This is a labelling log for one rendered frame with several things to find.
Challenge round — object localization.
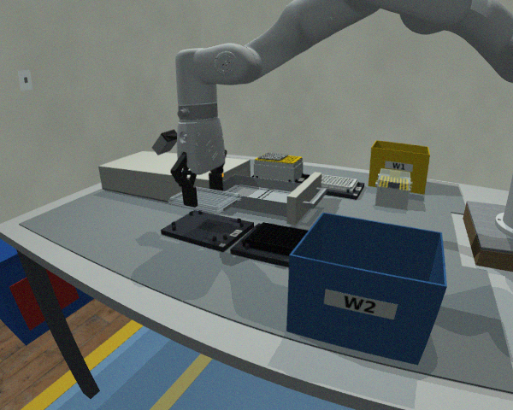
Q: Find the blue open bin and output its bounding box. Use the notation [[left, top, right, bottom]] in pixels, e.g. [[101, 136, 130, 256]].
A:
[[286, 213, 447, 365]]

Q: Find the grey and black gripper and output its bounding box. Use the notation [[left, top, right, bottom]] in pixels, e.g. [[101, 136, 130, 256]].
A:
[[170, 116, 227, 208]]

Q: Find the yellow open-top bin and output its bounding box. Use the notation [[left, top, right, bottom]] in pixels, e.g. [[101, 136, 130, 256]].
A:
[[369, 140, 430, 195]]

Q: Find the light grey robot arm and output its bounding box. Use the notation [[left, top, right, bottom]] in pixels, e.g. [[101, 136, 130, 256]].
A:
[[175, 0, 513, 120]]

